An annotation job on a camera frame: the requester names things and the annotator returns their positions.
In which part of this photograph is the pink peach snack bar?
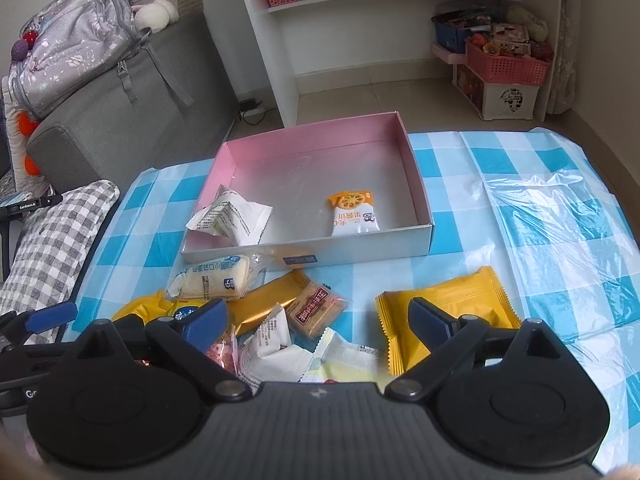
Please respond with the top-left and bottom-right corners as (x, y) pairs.
(205, 327), (239, 375)

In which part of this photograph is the small yellow snack bag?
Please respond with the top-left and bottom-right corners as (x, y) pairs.
(375, 266), (521, 376)

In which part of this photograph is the large yellow snack bag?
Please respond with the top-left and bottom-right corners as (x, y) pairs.
(111, 289), (206, 323)

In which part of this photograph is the white pleated snack packet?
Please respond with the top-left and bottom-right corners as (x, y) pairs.
(238, 304), (312, 392)

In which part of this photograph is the white text snack packet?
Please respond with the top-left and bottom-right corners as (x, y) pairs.
(186, 184), (272, 246)

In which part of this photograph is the orange white snack packet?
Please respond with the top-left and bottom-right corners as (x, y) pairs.
(328, 190), (380, 236)

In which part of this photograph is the yellow blue-label snack packet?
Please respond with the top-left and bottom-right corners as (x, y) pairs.
(174, 306), (209, 325)

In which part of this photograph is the gold wafer bar packet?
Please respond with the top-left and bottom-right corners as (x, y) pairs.
(229, 270), (310, 336)

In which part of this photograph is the white bread roll packet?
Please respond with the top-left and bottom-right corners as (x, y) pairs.
(165, 254), (268, 300)

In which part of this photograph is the grey white checkered cushion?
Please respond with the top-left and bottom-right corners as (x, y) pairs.
(1, 180), (119, 313)

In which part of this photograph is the clear cracker packet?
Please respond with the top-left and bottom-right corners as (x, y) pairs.
(285, 282), (347, 339)

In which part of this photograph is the blue white checkered tablecloth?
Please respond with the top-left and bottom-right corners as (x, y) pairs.
(37, 128), (640, 476)

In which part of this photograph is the pink shallow cardboard box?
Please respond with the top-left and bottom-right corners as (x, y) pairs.
(196, 112), (435, 270)

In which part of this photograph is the grey sofa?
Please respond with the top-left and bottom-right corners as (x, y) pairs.
(26, 13), (239, 192)

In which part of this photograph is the white printed storage box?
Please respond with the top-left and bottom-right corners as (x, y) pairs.
(452, 64), (539, 122)

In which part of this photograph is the power strip on floor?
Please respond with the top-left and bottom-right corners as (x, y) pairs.
(239, 98), (264, 119)

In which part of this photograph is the red plastic basket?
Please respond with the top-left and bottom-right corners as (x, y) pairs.
(466, 40), (551, 87)

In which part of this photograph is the blue storage bin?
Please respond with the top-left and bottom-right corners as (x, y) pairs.
(432, 9), (491, 53)

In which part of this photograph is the silver lilac backpack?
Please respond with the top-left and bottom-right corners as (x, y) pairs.
(8, 0), (145, 119)

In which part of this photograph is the white plush toy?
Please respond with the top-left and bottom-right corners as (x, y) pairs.
(132, 0), (179, 34)

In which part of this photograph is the white bookshelf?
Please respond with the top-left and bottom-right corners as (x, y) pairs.
(229, 0), (576, 129)

